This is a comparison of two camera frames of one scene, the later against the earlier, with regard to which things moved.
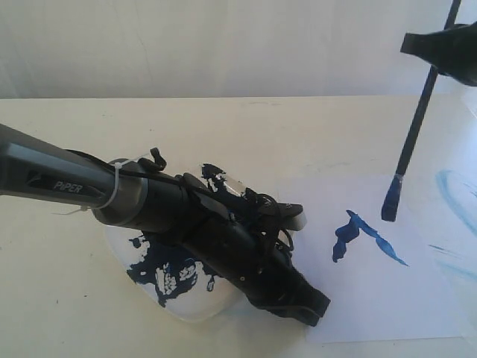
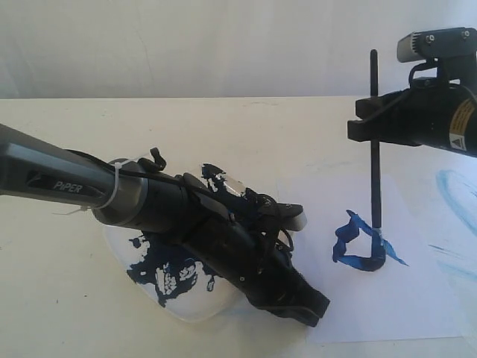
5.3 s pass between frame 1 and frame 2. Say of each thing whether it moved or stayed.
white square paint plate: stayed
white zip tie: stayed
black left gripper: stayed
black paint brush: moved
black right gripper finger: moved
